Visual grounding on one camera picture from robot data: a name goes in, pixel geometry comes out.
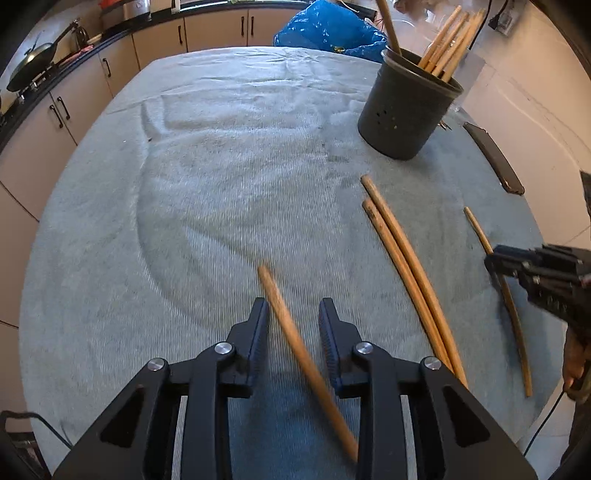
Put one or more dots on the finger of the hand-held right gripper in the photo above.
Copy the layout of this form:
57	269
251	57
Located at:
515	254
503	267

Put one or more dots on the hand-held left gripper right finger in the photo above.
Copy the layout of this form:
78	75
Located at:
328	337

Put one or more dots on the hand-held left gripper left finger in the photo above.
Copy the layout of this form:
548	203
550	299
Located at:
261	332

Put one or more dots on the wooden chopstick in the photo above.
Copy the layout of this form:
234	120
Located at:
390	244
300	346
515	318
418	272

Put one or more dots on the black utensil holder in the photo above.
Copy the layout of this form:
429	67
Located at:
401	115

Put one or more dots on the bunch of wooden chopsticks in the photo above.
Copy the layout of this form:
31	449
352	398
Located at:
450	41

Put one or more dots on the person's right hand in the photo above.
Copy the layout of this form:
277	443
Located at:
577	364

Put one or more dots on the black flat device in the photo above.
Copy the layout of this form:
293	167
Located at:
496	157

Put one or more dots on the grey tablecloth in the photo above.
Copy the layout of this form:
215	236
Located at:
221	184

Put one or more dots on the beige kitchen cabinets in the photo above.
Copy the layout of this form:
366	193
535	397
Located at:
37	134

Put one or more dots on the blue plastic bag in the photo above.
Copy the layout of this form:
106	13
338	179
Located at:
318	27

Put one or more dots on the black kitchen countertop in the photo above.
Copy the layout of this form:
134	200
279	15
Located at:
115	34

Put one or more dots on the pink cloth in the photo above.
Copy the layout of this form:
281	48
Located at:
76	54

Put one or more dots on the gas stove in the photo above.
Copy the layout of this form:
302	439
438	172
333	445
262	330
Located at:
27	87

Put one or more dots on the steel kettle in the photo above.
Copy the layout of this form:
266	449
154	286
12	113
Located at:
82	34

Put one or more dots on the silver rice cooker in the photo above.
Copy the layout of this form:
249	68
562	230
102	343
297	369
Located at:
127	11

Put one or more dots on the black wok with lid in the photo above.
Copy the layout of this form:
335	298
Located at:
32	60

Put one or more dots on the wall outlet with plug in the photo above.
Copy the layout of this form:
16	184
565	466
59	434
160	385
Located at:
502	22

